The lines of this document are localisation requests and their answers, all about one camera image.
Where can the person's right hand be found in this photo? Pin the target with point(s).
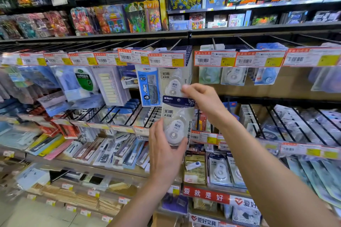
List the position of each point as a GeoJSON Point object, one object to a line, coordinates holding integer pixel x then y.
{"type": "Point", "coordinates": [210, 104]}

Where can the person's left hand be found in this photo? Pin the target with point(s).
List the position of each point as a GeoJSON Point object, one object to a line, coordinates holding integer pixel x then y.
{"type": "Point", "coordinates": [162, 160]}

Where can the green correction tape packet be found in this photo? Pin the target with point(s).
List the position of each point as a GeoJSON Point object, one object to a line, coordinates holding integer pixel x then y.
{"type": "Point", "coordinates": [209, 75]}

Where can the white correction tape packet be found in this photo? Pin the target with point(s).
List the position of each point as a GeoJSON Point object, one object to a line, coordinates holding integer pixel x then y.
{"type": "Point", "coordinates": [175, 117]}
{"type": "Point", "coordinates": [234, 76]}

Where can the row of white correction tapes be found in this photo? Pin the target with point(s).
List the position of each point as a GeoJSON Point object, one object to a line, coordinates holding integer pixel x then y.
{"type": "Point", "coordinates": [173, 80]}

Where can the pile of white correction tapes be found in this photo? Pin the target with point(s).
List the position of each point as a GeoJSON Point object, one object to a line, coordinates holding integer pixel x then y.
{"type": "Point", "coordinates": [219, 171]}

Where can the bunch of blue correction tapes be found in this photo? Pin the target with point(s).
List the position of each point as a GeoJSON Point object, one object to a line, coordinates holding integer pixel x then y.
{"type": "Point", "coordinates": [267, 75]}

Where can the person's left forearm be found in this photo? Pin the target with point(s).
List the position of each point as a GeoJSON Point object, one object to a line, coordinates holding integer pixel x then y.
{"type": "Point", "coordinates": [138, 205]}

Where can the person's right forearm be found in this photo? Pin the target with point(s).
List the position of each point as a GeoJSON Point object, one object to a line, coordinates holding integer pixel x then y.
{"type": "Point", "coordinates": [271, 176]}

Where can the red shelf label strip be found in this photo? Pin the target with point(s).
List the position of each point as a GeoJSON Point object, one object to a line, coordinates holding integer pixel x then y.
{"type": "Point", "coordinates": [205, 194]}

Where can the blue scissors packets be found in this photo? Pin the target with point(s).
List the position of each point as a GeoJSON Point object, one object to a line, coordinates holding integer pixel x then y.
{"type": "Point", "coordinates": [230, 107]}

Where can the small white blue device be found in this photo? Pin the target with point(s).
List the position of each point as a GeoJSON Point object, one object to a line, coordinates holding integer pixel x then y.
{"type": "Point", "coordinates": [193, 166]}

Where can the row of orange price tags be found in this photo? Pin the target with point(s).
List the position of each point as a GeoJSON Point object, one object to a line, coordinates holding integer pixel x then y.
{"type": "Point", "coordinates": [202, 137]}
{"type": "Point", "coordinates": [165, 59]}

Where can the gold box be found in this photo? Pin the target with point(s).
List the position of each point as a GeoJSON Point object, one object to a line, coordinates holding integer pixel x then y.
{"type": "Point", "coordinates": [194, 177]}

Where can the row of white card packets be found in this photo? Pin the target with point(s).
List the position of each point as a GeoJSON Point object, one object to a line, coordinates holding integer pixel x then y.
{"type": "Point", "coordinates": [246, 115]}

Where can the dark purple packet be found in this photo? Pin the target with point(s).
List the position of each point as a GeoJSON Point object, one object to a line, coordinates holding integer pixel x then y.
{"type": "Point", "coordinates": [174, 204]}

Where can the pile of pen packets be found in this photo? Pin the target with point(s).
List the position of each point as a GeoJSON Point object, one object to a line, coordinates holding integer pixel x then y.
{"type": "Point", "coordinates": [106, 152]}

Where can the row of blue white packets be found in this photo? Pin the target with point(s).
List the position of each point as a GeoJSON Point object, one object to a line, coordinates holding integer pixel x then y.
{"type": "Point", "coordinates": [121, 112]}

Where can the blue ruler packet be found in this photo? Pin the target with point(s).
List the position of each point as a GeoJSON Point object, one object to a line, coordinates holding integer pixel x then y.
{"type": "Point", "coordinates": [149, 85]}

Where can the dark blue card packet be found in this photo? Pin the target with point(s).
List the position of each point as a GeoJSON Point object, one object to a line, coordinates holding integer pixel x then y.
{"type": "Point", "coordinates": [129, 77]}

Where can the stacks of brown envelopes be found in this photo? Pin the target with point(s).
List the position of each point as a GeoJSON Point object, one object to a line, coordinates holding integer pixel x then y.
{"type": "Point", "coordinates": [80, 199]}

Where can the white index tab packet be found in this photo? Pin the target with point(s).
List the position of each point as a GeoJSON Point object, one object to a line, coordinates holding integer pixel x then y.
{"type": "Point", "coordinates": [109, 85]}

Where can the rows of grey white packets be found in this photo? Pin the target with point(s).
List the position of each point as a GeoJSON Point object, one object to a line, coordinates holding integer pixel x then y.
{"type": "Point", "coordinates": [301, 125]}

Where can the pile of yellow pink packets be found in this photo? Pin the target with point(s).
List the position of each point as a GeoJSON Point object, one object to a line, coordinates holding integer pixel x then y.
{"type": "Point", "coordinates": [50, 147]}

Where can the green label tape packet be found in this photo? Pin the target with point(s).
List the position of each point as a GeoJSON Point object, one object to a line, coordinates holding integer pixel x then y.
{"type": "Point", "coordinates": [84, 79]}

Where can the row of colourful toy packets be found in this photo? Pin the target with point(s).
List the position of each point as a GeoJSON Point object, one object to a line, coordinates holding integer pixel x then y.
{"type": "Point", "coordinates": [114, 19]}

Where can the white paper pack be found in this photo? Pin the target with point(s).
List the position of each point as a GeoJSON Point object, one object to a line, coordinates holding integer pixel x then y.
{"type": "Point", "coordinates": [32, 177]}

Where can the pile of teal packets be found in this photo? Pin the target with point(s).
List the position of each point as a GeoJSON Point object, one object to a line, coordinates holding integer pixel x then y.
{"type": "Point", "coordinates": [319, 179]}

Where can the row of clear hanging packets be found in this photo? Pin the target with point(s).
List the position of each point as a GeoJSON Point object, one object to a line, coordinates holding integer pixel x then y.
{"type": "Point", "coordinates": [29, 80]}

